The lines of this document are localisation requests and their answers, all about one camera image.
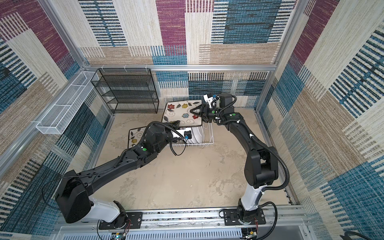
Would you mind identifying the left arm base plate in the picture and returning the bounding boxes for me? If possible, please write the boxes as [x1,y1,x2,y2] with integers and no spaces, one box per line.
[98,212,143,230]

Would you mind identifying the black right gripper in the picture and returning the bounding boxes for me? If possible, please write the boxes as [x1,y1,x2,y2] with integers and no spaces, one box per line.
[189,104,224,123]

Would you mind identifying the floral square plate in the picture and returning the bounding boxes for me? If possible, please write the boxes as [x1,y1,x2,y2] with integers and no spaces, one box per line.
[162,100,203,127]
[127,126,146,149]

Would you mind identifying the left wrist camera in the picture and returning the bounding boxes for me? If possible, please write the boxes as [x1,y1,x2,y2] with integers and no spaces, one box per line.
[184,130,193,141]

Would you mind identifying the white wire dish rack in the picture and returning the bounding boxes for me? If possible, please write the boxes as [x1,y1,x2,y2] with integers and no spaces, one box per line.
[162,96,211,145]

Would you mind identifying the white round plate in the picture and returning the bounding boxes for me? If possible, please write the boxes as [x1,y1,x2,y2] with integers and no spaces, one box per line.
[192,126,204,144]

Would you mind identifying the aluminium front rail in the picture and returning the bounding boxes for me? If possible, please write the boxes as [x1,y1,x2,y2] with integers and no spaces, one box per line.
[50,205,317,240]

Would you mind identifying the black mesh shelf rack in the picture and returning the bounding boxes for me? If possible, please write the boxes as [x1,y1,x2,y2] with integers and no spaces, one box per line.
[91,68,159,114]

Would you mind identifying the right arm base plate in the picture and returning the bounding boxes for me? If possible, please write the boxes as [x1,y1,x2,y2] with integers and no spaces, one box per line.
[219,208,266,226]

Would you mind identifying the white wire wall basket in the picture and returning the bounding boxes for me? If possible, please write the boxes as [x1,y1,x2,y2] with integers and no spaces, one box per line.
[36,71,95,135]

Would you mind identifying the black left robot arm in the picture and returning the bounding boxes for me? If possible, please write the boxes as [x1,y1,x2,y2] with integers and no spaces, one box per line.
[55,121,192,229]

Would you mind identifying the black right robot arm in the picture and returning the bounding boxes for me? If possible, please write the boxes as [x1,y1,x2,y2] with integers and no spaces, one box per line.
[190,94,285,212]

